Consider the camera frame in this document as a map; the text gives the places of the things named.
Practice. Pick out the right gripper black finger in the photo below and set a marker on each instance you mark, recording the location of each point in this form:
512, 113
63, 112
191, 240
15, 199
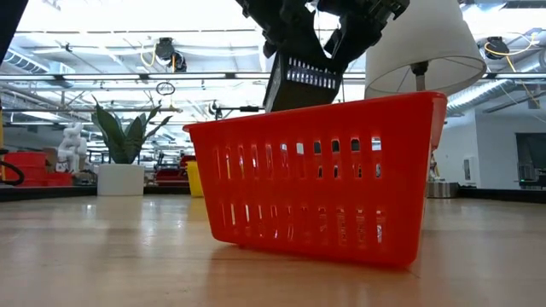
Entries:
333, 40
358, 38

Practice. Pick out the black plastic slotted basket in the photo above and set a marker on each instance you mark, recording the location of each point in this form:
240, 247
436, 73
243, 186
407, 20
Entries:
294, 96

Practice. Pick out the red plastic slotted basket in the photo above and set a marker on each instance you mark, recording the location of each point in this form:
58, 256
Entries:
298, 192

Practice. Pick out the yellow plastic slotted basket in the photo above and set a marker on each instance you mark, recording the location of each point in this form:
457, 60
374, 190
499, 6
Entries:
195, 181

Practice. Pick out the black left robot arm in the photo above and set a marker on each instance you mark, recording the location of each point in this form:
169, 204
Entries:
8, 21

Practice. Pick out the table lamp with white shade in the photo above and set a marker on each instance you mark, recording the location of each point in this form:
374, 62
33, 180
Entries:
426, 38

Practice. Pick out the overhead light bar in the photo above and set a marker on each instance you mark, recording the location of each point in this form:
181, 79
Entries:
128, 77

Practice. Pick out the red background machine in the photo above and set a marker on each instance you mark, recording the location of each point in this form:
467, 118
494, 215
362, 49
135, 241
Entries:
170, 175

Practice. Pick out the snake plant in white pot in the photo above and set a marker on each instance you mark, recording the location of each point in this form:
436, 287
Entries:
121, 179

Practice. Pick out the dark glass door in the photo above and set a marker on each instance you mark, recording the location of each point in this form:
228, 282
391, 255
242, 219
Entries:
529, 149

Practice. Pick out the white abstract statue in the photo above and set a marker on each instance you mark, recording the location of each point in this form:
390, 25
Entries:
72, 145

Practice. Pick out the brown cardboard box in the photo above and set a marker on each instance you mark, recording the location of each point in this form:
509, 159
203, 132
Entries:
51, 158

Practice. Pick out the small red bin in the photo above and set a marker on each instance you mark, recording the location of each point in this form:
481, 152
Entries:
59, 180

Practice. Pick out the large red bin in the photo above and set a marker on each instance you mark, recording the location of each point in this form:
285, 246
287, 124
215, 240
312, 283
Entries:
25, 168

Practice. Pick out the black background rig frame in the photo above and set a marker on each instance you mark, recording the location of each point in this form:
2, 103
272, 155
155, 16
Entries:
249, 109

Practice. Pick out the silver ventilation duct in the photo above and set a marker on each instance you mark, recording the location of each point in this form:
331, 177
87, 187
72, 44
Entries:
478, 96

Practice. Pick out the white wall box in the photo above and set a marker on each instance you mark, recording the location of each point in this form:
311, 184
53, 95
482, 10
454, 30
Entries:
469, 170

